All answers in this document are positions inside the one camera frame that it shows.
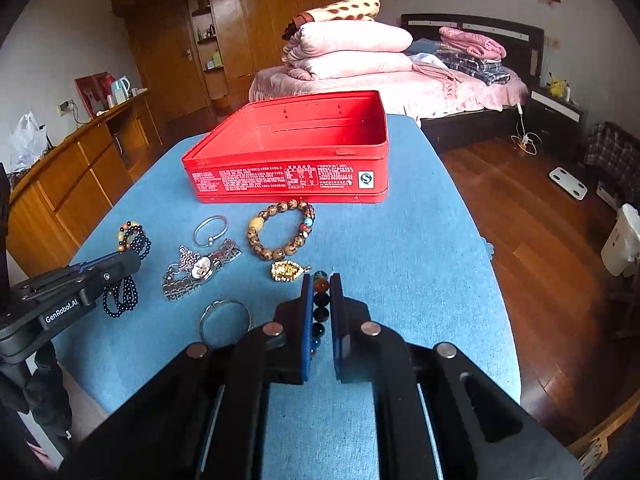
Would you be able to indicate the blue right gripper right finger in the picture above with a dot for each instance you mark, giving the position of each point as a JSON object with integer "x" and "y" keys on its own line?
{"x": 339, "y": 325}

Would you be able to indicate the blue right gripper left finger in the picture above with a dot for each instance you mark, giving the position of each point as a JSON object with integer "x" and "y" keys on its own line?
{"x": 305, "y": 326}

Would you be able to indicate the gold pendant charm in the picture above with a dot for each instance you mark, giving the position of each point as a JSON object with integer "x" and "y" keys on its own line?
{"x": 286, "y": 271}

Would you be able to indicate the wide silver bangle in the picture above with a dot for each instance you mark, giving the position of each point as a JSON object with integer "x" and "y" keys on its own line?
{"x": 224, "y": 322}

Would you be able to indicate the thin silver bangle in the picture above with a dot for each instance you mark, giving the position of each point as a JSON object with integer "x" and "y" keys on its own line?
{"x": 209, "y": 230}

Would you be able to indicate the silver wristwatch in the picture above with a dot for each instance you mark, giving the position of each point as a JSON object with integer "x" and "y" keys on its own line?
{"x": 193, "y": 270}

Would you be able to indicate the blue table cloth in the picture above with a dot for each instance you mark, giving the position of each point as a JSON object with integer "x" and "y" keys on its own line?
{"x": 416, "y": 259}

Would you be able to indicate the wooden sideboard cabinet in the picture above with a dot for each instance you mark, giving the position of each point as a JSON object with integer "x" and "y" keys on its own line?
{"x": 65, "y": 195}

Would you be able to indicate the red metal tin box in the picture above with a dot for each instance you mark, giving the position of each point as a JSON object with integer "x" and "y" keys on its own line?
{"x": 326, "y": 148}

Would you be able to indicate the white plastic bag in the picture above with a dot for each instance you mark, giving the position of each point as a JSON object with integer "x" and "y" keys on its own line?
{"x": 28, "y": 143}

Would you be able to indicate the white electric kettle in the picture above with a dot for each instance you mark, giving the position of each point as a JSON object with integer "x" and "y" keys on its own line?
{"x": 120, "y": 90}

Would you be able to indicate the white bathroom scale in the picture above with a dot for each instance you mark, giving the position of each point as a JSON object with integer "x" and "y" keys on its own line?
{"x": 569, "y": 183}

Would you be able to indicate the pink folded quilt stack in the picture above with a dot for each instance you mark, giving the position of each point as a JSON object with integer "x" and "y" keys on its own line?
{"x": 341, "y": 49}

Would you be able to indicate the bed with pink cover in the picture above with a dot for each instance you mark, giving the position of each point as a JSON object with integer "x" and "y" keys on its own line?
{"x": 477, "y": 113}

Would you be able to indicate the plaid folded clothes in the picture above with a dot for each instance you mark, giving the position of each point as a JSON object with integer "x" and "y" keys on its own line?
{"x": 490, "y": 72}

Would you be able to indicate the wooden chair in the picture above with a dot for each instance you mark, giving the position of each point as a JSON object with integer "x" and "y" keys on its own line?
{"x": 592, "y": 449}

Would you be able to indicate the black nightstand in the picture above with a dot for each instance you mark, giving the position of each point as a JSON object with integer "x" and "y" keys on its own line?
{"x": 558, "y": 124}

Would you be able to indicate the wooden wardrobe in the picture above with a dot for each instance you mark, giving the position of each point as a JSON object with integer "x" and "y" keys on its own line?
{"x": 199, "y": 57}

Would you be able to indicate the pink folded clothes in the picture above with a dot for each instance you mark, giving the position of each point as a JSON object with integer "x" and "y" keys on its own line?
{"x": 477, "y": 45}

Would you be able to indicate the spotted cream blanket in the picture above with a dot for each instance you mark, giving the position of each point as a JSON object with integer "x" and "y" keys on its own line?
{"x": 346, "y": 10}

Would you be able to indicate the yellow Pikachu toy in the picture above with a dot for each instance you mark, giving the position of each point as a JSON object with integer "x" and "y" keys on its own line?
{"x": 558, "y": 88}

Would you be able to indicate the plaid bag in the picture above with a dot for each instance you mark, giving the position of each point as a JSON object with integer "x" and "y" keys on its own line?
{"x": 615, "y": 152}

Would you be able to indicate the red picture frame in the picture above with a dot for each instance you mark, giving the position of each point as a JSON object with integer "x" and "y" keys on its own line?
{"x": 94, "y": 91}

